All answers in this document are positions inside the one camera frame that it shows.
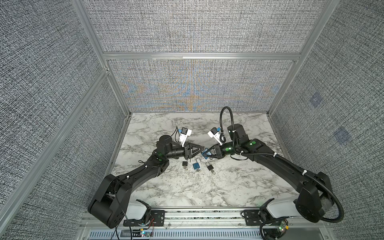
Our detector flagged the aluminium front frame rail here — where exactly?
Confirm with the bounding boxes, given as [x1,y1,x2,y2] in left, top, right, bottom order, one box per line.
[74,206,337,240]

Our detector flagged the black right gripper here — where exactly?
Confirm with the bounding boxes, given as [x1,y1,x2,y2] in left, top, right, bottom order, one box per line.
[202,142,240,160]

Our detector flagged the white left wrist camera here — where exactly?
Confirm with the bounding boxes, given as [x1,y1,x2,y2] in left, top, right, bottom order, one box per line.
[179,127,192,147]

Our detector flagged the blue padlock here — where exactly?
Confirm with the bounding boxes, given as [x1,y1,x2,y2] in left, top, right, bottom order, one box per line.
[193,162,201,172]
[202,149,212,159]

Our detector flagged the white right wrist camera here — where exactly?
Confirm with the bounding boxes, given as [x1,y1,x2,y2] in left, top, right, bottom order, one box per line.
[208,128,224,146]

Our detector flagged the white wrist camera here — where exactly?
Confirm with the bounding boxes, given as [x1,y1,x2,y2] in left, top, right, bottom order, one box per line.
[208,128,224,146]
[179,127,192,147]

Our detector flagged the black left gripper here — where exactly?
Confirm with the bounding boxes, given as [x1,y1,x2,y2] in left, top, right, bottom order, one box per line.
[165,142,203,161]

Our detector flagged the black corrugated cable conduit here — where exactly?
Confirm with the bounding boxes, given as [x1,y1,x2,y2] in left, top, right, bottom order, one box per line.
[219,106,345,223]

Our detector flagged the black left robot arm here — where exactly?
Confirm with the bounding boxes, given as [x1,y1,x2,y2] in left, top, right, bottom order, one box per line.
[88,135,205,229]

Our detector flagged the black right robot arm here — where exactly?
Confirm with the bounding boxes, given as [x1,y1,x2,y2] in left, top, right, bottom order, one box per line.
[203,124,344,223]

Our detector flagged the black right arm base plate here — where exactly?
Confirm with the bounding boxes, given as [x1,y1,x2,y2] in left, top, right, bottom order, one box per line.
[241,209,282,226]

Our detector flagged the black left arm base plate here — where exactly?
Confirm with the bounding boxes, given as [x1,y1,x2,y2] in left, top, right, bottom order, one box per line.
[123,210,166,228]

